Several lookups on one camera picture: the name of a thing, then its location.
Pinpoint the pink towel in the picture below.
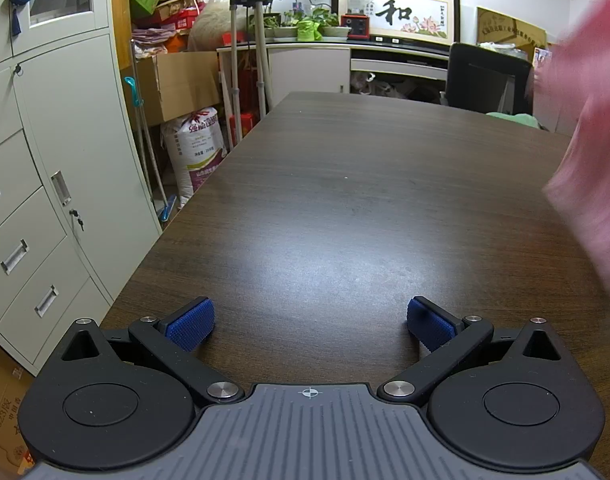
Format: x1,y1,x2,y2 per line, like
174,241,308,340
527,0,610,293

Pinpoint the grey tripod stand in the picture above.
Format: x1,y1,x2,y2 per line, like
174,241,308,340
207,0,288,153

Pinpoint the grey metal filing cabinet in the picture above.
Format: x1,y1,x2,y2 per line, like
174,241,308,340
0,0,163,376

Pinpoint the framed lotus calligraphy picture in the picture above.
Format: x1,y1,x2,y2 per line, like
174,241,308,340
331,0,460,43

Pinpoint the red blender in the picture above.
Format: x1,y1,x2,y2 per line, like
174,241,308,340
341,0,372,41

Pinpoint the printed brown carton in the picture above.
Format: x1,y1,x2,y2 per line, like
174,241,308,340
0,335,36,478

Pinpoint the green cloth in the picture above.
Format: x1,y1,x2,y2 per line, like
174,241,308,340
486,111,540,129

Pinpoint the white sideboard cabinet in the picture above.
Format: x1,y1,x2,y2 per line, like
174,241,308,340
216,40,453,111

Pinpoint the mop with teal hook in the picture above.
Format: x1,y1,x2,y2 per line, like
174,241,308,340
124,76,178,223

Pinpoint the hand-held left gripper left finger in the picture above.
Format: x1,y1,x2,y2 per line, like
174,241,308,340
60,297,246,406

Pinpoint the white printed sack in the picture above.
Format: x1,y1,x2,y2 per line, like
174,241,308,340
160,106,228,209

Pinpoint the tan burlap sack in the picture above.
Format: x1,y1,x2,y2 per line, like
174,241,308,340
189,0,238,52

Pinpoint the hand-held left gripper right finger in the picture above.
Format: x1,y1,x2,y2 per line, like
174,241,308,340
376,296,566,406

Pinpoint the black office chair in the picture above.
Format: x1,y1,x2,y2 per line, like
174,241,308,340
442,42,533,116

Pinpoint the bright green plant bag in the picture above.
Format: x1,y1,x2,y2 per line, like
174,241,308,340
297,19,323,42

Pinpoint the large cardboard box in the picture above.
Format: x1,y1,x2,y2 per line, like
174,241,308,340
135,51,220,126

